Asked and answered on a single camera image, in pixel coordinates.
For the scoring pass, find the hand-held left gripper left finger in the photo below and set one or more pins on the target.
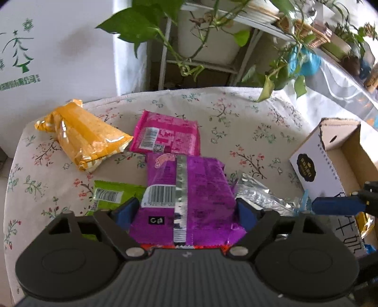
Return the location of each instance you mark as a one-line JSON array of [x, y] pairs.
[[127, 214]]

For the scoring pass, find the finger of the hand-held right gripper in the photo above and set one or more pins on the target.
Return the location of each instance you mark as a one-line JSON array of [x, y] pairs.
[[336, 205]]

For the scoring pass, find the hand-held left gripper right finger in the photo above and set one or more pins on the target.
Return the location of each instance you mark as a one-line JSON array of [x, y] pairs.
[[244, 213]]

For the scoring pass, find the silver foil snack packet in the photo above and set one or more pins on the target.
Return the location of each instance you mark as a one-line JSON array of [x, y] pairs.
[[260, 194]]

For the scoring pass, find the white printed cardboard box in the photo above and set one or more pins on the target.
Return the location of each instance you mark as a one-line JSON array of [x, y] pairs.
[[319, 165]]

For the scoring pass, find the purple snack packet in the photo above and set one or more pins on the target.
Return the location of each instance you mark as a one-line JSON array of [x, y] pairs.
[[203, 192]]

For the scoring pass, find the pink snack packet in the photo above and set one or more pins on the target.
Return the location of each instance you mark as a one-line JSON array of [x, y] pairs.
[[168, 137]]

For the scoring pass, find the yellow snack packet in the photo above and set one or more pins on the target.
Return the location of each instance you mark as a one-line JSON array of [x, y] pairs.
[[85, 135]]

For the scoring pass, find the green snack packet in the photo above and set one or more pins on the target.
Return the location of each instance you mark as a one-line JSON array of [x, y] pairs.
[[127, 189]]

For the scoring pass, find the gold foil packet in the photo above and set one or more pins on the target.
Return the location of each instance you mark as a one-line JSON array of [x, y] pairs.
[[364, 224]]

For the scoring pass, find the floral tablecloth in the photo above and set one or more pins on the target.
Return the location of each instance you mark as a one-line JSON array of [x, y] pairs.
[[236, 124]]

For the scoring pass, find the clear glass tank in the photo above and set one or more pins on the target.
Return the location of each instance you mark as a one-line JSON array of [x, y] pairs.
[[342, 85]]

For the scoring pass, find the white metal plant rack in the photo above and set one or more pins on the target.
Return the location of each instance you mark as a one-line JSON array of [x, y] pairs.
[[236, 69]]

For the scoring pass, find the blue plastic bag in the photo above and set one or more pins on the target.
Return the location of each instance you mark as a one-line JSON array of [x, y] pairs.
[[307, 63]]

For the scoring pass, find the white plant pot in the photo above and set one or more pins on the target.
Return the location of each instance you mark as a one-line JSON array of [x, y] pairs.
[[212, 44]]

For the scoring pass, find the wicker basket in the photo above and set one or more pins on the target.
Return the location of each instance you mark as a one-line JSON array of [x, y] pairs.
[[313, 32]]

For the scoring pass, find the white freezer with green print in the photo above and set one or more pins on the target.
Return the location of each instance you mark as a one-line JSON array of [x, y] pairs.
[[59, 44]]

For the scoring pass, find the green pothos plant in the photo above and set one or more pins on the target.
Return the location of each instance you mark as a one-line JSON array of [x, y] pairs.
[[153, 14]]

